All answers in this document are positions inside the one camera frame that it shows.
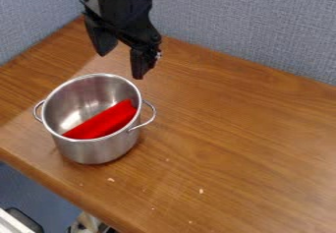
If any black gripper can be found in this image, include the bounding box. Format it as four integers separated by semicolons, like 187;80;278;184
81;0;162;80

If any stainless steel pot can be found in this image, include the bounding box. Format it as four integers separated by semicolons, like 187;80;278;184
34;74;154;164

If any red block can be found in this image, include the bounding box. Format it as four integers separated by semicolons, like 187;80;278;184
63;99;137;140

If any white black object under table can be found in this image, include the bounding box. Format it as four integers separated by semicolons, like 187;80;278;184
66;211;119;233

